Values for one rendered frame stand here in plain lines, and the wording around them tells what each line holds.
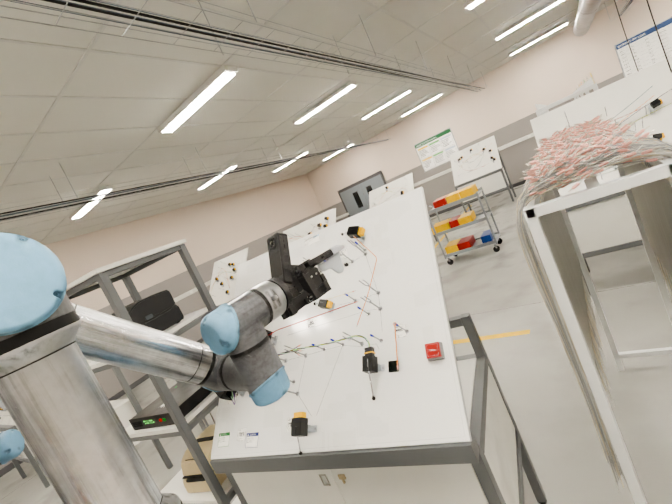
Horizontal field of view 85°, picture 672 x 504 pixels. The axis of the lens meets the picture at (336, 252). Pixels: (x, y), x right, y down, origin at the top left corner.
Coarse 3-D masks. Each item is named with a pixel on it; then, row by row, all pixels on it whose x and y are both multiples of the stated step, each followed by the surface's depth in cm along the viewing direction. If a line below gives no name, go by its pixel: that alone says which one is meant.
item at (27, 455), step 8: (0, 408) 487; (0, 416) 506; (8, 416) 477; (8, 424) 464; (0, 432) 492; (24, 448) 442; (24, 456) 460; (32, 456) 445; (16, 464) 513; (32, 464) 443; (40, 472) 447
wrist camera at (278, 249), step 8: (272, 240) 76; (280, 240) 76; (272, 248) 76; (280, 248) 75; (288, 248) 76; (272, 256) 77; (280, 256) 74; (288, 256) 76; (272, 264) 76; (280, 264) 74; (288, 264) 75; (272, 272) 76; (280, 272) 74; (288, 272) 74; (288, 280) 74
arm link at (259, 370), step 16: (256, 352) 62; (272, 352) 65; (224, 368) 68; (240, 368) 63; (256, 368) 62; (272, 368) 64; (240, 384) 65; (256, 384) 63; (272, 384) 63; (288, 384) 66; (256, 400) 64; (272, 400) 63
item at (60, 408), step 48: (0, 240) 40; (0, 288) 38; (48, 288) 41; (0, 336) 38; (48, 336) 41; (0, 384) 40; (48, 384) 41; (96, 384) 46; (48, 432) 40; (96, 432) 43; (96, 480) 42; (144, 480) 46
